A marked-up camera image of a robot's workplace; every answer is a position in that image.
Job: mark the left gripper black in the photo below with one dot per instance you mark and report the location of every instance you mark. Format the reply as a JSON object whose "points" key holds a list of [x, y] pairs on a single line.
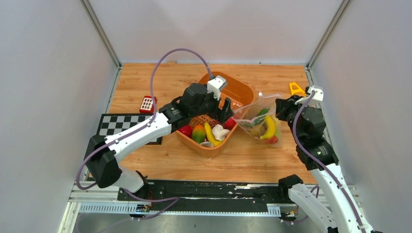
{"points": [[224, 114]]}

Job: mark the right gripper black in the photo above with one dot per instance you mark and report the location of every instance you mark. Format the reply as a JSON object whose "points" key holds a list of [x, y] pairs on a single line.
{"points": [[283, 105]]}

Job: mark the yellow banana toy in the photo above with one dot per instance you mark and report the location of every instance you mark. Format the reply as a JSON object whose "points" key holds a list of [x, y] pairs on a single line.
{"points": [[271, 128]]}

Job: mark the orange plastic basket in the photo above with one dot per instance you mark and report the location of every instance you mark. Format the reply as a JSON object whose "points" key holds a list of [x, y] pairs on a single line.
{"points": [[241, 95]]}

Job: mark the clear zip top bag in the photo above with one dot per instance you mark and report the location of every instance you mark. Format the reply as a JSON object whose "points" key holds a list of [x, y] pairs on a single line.
{"points": [[249, 112]]}

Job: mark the green cucumber toy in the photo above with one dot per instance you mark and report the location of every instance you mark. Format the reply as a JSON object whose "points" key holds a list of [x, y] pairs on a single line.
{"points": [[257, 120]]}

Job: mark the red orange peach toy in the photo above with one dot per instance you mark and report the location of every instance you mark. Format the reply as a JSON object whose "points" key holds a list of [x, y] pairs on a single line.
{"points": [[272, 140]]}

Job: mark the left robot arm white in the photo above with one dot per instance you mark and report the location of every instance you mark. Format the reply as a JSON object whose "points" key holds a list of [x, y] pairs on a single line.
{"points": [[103, 154]]}

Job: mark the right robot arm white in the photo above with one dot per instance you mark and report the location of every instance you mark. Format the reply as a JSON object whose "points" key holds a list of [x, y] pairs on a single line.
{"points": [[343, 214]]}

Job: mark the red strawberry toy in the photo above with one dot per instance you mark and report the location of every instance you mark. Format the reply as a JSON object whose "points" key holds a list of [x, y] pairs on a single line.
{"points": [[230, 124]]}

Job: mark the purple grapes toy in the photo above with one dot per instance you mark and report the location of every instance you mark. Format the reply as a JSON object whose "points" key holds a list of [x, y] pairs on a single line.
{"points": [[213, 123]]}

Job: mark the white mushroom toy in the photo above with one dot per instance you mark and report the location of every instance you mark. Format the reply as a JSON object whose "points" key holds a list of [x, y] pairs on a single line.
{"points": [[219, 132]]}

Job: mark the small yellow fruit toy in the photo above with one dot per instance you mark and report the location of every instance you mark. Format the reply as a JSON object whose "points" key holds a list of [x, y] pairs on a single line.
{"points": [[210, 136]]}

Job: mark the orange green mango toy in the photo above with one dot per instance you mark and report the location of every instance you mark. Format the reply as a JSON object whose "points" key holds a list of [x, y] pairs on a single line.
{"points": [[198, 134]]}

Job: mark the white garlic toy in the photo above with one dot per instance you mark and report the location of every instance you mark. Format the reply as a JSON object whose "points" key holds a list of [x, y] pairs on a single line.
{"points": [[207, 144]]}

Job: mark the red apple toy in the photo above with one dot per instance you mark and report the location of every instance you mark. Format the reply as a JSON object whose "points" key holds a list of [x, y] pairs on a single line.
{"points": [[186, 130]]}

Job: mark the red white block toy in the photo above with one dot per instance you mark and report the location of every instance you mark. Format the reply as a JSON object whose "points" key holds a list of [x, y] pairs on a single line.
{"points": [[147, 105]]}

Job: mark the checkerboard calibration board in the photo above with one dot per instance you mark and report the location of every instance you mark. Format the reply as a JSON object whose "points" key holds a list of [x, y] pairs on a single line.
{"points": [[111, 124]]}

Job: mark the yellow triangle bracket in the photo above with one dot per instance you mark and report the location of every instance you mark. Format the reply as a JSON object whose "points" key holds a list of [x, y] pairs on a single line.
{"points": [[295, 89]]}

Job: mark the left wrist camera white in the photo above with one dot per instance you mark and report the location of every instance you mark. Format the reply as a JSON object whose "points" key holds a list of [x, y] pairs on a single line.
{"points": [[216, 86]]}

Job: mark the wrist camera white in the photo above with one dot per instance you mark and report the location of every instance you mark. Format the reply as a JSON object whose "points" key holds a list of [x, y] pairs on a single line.
{"points": [[216, 86], [314, 95]]}

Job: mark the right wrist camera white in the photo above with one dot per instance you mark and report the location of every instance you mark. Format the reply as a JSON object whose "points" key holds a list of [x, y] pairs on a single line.
{"points": [[314, 95]]}

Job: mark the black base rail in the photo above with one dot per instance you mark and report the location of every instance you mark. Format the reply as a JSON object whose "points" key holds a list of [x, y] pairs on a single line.
{"points": [[217, 197]]}

